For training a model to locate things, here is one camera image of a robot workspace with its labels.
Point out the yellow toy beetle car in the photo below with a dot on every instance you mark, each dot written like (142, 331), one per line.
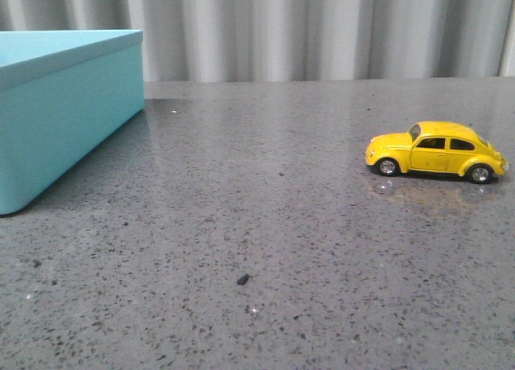
(439, 147)

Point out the light blue storage box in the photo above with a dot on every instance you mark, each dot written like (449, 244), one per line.
(62, 94)

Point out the small black debris chip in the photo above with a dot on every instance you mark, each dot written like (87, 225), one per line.
(243, 279)

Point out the grey pleated curtain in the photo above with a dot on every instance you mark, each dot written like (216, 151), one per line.
(280, 40)

